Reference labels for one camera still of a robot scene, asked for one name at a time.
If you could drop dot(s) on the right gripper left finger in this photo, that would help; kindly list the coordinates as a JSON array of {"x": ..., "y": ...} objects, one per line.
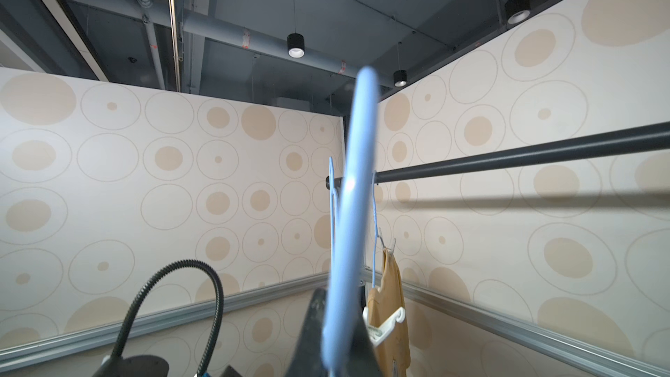
[{"x": 306, "y": 360}]

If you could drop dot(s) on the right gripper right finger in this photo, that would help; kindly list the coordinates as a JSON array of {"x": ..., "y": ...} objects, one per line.
[{"x": 363, "y": 362}]

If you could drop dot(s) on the white clothespin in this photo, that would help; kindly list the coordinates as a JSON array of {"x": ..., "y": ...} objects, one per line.
[{"x": 378, "y": 334}]

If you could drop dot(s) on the tan yellow t-shirt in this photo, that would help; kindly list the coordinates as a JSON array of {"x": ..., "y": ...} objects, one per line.
[{"x": 386, "y": 317}]

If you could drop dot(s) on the light blue hanger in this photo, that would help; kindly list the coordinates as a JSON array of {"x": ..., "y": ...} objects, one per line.
[
  {"x": 375, "y": 235},
  {"x": 342, "y": 306}
]

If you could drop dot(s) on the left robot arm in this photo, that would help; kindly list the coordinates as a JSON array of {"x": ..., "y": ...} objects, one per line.
[{"x": 117, "y": 364}]

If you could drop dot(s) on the clear grey clothespin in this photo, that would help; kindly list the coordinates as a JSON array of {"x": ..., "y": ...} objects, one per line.
[{"x": 387, "y": 243}]

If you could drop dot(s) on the black pendant lamp middle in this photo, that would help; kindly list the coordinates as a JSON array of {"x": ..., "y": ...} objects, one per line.
[{"x": 400, "y": 78}]

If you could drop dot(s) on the black pendant lamp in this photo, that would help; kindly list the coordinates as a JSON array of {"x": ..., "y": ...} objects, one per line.
[
  {"x": 400, "y": 78},
  {"x": 517, "y": 11},
  {"x": 295, "y": 45}
]

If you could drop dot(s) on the black pendant lamp left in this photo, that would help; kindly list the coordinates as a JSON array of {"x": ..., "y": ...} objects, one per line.
[{"x": 295, "y": 45}]

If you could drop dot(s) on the black clothes rack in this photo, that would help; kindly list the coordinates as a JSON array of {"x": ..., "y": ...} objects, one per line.
[{"x": 621, "y": 142}]

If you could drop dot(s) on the black pendant lamp right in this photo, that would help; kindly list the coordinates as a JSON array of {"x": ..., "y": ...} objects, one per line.
[{"x": 517, "y": 11}]

